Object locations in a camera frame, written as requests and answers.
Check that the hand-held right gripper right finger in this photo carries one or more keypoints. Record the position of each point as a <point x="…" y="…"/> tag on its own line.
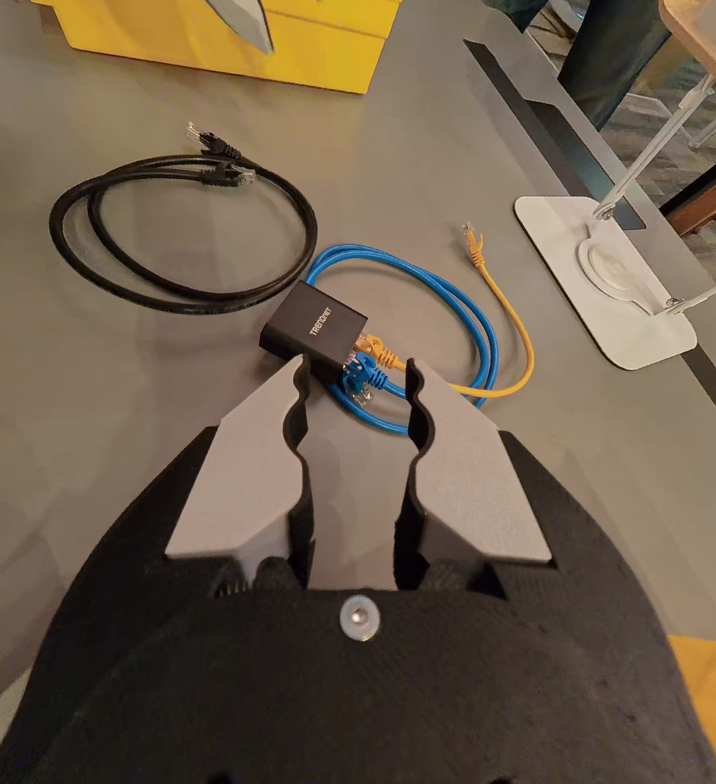
<point x="474" y="484"/>

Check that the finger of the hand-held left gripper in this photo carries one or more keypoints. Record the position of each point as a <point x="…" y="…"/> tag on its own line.
<point x="245" y="18"/>

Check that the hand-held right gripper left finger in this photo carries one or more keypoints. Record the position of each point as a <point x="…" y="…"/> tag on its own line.
<point x="241" y="478"/>

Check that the yellow plastic bin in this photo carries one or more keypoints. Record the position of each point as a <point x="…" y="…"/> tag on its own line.
<point x="333" y="49"/>
<point x="713" y="704"/>

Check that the black ethernet splitter box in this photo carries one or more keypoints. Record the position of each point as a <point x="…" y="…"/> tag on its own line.
<point x="315" y="324"/>

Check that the instruction sheet stand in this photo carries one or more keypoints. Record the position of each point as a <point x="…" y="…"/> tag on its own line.
<point x="554" y="257"/>

